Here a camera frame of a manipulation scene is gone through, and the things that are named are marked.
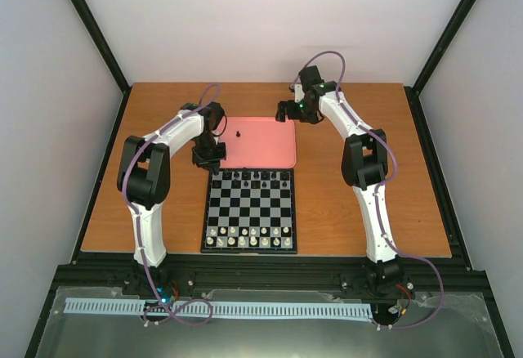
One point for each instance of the pink tray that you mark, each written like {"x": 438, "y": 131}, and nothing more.
{"x": 264, "y": 143}

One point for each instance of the black aluminium frame base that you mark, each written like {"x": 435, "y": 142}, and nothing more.
{"x": 104, "y": 271}

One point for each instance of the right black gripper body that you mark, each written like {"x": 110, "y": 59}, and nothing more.
{"x": 303, "y": 113}

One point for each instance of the light blue cable duct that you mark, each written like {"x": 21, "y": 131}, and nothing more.
{"x": 222, "y": 310}

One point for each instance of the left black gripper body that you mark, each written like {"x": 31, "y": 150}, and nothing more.
{"x": 208, "y": 154}

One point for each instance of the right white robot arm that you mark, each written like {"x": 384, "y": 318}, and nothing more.
{"x": 364, "y": 168}

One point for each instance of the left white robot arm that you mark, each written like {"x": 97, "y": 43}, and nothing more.
{"x": 144, "y": 173}

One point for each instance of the black and grey chessboard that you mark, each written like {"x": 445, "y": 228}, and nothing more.
{"x": 250, "y": 208}

